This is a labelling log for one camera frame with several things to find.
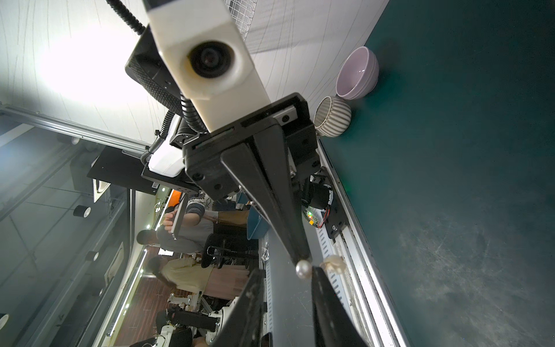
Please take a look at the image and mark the green table mat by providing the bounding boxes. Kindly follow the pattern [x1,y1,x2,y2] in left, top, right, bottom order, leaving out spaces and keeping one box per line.
[324,1,554,346]

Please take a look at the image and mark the purple plate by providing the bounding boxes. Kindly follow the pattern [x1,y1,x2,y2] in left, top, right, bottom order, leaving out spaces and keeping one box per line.
[335,46,380,100]

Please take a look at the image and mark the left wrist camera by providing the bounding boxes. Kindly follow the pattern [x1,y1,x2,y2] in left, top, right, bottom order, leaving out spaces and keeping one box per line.
[144,0,270,132]

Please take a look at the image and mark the white vented cable duct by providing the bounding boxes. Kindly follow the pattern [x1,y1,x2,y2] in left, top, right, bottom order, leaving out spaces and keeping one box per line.
[316,226,360,332]

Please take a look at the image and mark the white wire basket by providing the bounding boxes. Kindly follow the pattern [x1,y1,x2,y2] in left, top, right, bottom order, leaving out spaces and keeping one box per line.
[224,0,257,40]

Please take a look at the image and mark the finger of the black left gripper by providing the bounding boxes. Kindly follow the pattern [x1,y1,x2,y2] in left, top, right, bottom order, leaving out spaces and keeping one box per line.
[221,125,312,264]

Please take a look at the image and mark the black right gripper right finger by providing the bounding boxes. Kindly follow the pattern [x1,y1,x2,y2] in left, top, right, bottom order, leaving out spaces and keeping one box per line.
[311,267,367,347]

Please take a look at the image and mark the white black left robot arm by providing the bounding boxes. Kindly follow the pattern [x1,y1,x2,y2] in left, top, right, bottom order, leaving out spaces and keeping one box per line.
[110,1,319,265]

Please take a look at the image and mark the seated person grey shirt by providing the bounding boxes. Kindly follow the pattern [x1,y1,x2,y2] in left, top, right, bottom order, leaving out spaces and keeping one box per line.
[136,195,258,254]

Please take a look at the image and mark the seated person beige shirt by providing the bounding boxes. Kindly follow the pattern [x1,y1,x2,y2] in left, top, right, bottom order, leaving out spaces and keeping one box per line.
[147,254,252,301]

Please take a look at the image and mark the green striped mug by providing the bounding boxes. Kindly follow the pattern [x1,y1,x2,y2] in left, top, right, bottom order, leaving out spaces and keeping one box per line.
[313,96,352,137]

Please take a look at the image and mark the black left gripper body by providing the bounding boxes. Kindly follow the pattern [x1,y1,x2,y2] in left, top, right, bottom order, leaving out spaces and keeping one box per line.
[183,93,320,198]

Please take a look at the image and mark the aluminium front rail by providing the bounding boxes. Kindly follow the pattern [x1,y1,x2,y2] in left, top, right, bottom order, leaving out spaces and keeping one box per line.
[317,143,410,346]

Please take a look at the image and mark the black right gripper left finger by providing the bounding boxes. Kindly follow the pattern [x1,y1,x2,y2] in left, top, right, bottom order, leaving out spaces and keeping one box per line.
[211,269,265,347]

